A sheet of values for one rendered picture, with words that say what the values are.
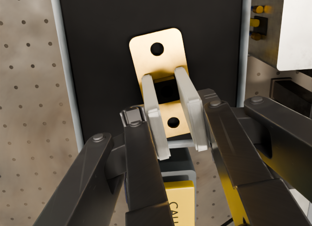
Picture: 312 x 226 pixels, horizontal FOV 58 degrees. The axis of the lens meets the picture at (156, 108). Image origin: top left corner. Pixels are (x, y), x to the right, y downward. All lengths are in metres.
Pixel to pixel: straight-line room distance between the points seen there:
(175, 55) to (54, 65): 0.54
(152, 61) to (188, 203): 0.14
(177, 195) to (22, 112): 0.57
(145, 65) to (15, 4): 0.54
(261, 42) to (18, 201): 0.79
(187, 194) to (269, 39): 0.17
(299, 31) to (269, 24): 0.03
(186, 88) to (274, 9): 0.17
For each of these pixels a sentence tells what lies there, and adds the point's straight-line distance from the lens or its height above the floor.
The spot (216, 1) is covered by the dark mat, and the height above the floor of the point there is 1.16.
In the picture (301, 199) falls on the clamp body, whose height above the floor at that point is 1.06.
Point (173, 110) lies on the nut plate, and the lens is 0.22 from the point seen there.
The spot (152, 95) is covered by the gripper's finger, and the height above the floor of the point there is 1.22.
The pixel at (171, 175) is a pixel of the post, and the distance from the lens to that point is 0.29.
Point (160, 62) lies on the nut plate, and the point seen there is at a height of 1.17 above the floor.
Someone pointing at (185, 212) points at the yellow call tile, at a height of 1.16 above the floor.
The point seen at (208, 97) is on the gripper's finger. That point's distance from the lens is 0.16.
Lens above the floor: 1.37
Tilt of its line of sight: 68 degrees down
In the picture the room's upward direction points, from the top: 171 degrees clockwise
